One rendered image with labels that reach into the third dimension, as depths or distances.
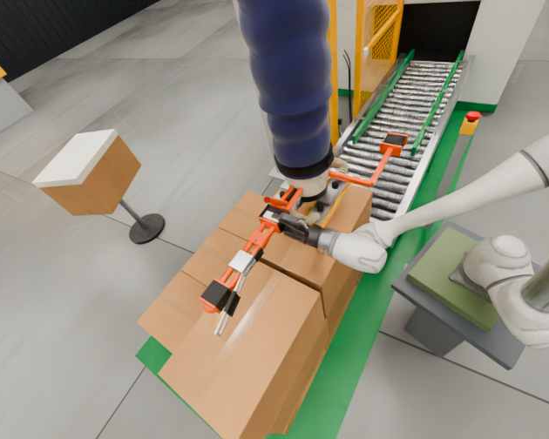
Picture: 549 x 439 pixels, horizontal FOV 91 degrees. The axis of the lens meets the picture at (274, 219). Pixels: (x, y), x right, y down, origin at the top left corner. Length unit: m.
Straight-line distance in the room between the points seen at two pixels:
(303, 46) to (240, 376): 1.07
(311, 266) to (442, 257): 0.62
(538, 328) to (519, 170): 0.58
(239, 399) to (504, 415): 1.54
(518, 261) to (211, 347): 1.17
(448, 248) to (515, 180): 0.76
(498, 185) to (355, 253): 0.38
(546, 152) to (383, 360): 1.58
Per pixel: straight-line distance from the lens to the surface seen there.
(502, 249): 1.26
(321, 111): 0.91
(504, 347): 1.46
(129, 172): 2.77
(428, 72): 3.45
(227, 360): 1.18
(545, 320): 1.19
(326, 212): 1.14
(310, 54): 0.80
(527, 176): 0.81
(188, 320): 1.77
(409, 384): 2.09
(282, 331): 1.15
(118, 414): 2.53
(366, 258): 0.86
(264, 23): 0.77
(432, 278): 1.42
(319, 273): 1.21
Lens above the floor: 2.03
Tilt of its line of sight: 50 degrees down
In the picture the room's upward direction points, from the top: 18 degrees counter-clockwise
